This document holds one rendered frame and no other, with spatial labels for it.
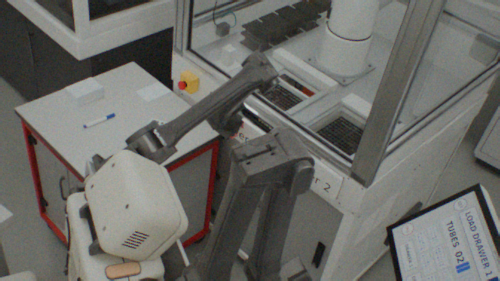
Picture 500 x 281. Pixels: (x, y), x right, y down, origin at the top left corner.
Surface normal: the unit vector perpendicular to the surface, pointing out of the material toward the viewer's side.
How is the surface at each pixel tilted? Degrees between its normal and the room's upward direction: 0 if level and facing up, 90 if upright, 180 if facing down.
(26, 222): 0
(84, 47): 90
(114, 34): 90
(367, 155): 90
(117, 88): 0
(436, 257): 50
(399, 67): 90
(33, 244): 0
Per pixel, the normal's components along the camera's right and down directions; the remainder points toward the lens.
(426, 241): -0.68, -0.57
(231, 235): 0.34, 0.65
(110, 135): 0.12, -0.74
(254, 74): 0.02, -0.04
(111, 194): -0.59, -0.36
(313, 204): -0.70, 0.41
